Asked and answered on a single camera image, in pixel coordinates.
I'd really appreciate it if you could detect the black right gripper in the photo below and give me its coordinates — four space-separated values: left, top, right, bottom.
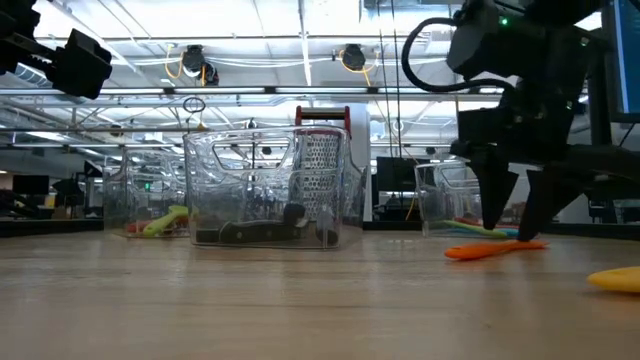
449 82 586 242

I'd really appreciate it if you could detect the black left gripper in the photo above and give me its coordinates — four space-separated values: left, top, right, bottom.
0 0 114 100

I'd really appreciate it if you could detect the green silicone spatula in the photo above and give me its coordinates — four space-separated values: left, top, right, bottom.
430 219 509 239

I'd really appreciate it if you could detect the orange silicone spatula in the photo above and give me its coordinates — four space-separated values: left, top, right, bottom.
443 239 549 261

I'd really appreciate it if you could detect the large black-handled knife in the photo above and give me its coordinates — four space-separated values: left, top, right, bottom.
218 219 302 245

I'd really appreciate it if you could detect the clear plastic bin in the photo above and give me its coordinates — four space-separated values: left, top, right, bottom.
413 159 541 239
182 124 367 250
102 148 191 239

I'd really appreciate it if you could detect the black side desk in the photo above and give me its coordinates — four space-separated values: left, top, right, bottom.
570 168 640 224

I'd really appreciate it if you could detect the black ceiling device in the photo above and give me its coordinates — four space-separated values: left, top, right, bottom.
340 43 368 72
180 44 220 87

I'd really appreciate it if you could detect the black background monitor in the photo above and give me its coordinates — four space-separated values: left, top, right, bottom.
375 156 432 194

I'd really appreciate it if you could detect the yellow silicone spatula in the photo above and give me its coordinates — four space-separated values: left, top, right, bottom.
587 266 640 295

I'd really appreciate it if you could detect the computer monitor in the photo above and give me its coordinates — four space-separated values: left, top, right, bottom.
601 0 640 124

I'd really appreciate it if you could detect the long ceiling light bar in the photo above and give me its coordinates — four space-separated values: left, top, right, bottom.
124 86 506 97

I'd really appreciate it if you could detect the black monitor post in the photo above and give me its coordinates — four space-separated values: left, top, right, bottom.
586 47 615 151

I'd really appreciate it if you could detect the hanging black cable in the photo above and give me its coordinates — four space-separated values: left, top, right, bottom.
389 0 403 146
375 0 391 141

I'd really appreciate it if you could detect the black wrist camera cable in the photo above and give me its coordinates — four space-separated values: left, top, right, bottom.
400 16 507 94

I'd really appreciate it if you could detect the metal box grater red handle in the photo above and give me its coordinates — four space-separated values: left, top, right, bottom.
293 105 353 221

